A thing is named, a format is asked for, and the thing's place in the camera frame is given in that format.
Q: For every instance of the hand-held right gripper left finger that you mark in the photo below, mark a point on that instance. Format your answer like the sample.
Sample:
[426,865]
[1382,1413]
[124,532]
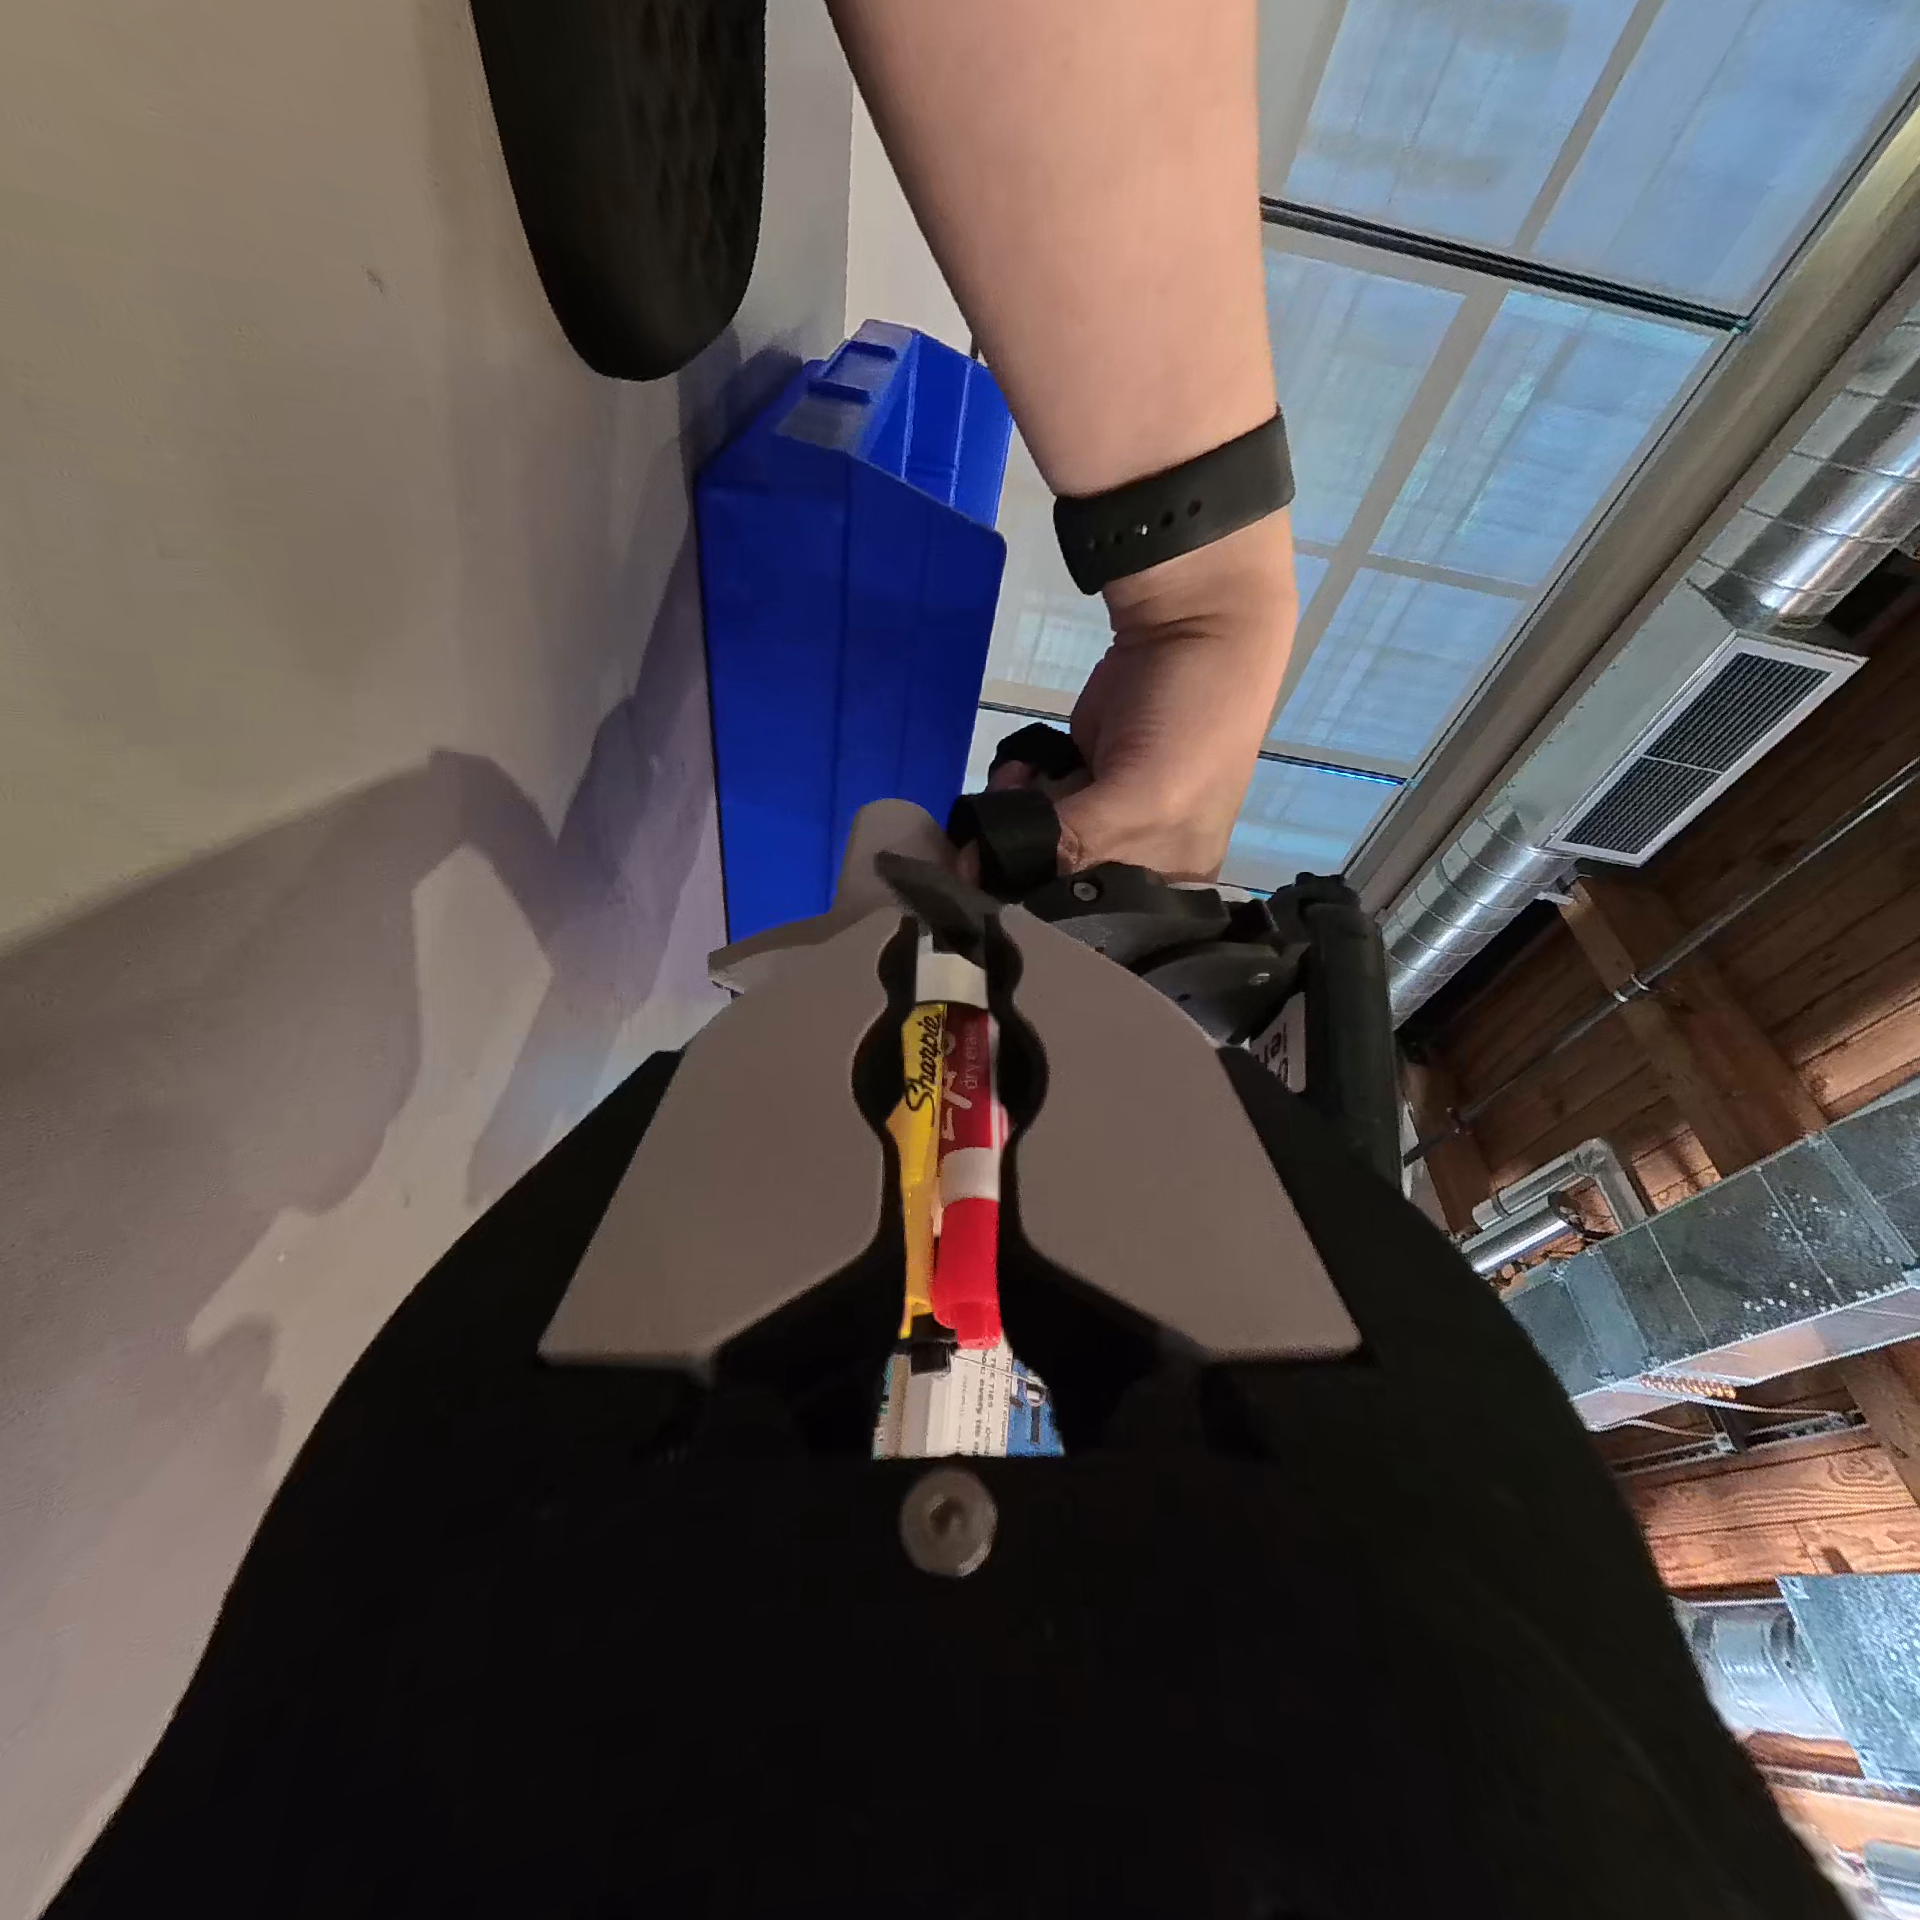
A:
[735,1200]

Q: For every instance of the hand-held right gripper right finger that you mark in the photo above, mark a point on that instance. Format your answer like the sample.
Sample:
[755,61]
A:
[1171,1200]

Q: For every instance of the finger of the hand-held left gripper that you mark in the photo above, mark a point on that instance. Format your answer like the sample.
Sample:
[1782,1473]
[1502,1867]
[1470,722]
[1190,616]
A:
[780,955]
[885,833]

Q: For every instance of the yellow marker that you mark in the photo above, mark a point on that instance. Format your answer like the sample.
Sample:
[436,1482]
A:
[916,1108]

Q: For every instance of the red dry erase marker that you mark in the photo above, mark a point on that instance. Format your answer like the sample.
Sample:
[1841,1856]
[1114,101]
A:
[969,1260]

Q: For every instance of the person's left forearm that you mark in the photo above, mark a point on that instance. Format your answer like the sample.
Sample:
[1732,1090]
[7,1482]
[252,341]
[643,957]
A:
[1051,224]

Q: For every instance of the blue plastic bin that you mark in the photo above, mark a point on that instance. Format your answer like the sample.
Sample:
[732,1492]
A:
[841,629]

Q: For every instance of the printed paper sheet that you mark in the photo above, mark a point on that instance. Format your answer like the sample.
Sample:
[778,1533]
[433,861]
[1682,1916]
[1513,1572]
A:
[962,1411]

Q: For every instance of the black wrist watch band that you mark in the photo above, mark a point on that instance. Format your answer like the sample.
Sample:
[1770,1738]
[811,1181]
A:
[1171,504]

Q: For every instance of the metal air vent grille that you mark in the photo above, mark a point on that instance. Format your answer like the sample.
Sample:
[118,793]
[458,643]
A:
[1694,749]

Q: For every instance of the large glass window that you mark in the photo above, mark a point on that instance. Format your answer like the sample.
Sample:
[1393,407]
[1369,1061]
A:
[1500,451]

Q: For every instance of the black mesh armrest pad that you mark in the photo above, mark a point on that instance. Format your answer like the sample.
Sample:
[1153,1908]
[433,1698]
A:
[630,180]

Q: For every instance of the round silver air duct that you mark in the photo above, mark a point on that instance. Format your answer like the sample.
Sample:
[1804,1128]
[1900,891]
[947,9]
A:
[1454,914]

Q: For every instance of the large rectangular metal duct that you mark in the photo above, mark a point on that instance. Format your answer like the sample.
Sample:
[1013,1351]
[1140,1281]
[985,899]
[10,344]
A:
[1724,1276]

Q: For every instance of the small rectangular metal duct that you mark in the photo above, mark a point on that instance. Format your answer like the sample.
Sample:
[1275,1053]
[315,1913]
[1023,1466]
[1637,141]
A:
[1845,1665]

